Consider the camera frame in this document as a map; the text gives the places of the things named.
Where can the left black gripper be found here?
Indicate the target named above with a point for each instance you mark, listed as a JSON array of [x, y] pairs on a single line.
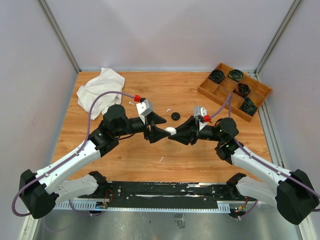
[[155, 133]]

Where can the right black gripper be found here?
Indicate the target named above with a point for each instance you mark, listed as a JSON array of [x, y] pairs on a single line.
[[188, 133]]

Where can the white round charging case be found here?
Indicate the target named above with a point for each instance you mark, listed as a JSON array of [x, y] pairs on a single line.
[[171, 130]]

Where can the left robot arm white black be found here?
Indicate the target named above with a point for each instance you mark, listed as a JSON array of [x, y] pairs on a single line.
[[41, 191]]

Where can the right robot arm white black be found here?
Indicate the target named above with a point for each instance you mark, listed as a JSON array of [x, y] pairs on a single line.
[[290, 192]]

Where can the black round charging case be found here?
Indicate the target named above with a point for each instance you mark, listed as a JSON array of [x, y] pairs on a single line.
[[175, 116]]

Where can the black rolled item far left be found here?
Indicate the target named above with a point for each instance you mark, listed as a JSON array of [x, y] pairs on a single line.
[[217, 76]]

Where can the blue green rolled item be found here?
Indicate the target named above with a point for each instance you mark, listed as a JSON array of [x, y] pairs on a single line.
[[248, 106]]

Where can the white crumpled cloth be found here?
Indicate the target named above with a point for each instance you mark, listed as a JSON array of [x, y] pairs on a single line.
[[107, 80]]

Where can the dark red rolled item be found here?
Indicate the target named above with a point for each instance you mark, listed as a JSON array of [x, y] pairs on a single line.
[[242, 90]]

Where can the wooden compartment tray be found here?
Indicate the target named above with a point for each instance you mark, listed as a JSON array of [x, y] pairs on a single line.
[[219, 93]]

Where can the green black rolled item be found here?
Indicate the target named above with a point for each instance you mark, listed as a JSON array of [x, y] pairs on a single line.
[[236, 75]]

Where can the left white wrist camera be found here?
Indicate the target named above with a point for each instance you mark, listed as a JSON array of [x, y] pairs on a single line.
[[144, 108]]

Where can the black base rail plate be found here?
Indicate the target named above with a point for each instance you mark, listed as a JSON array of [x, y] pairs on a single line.
[[163, 191]]

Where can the grey slotted cable duct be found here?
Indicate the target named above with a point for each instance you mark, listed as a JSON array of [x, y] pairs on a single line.
[[145, 205]]

